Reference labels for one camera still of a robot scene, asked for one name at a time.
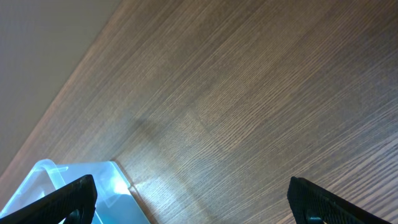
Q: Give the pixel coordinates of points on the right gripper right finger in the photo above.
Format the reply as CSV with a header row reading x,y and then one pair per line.
x,y
311,203

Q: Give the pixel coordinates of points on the clear plastic storage container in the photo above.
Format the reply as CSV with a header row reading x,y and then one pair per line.
x,y
114,204

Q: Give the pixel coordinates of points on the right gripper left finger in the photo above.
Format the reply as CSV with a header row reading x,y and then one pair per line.
x,y
74,203

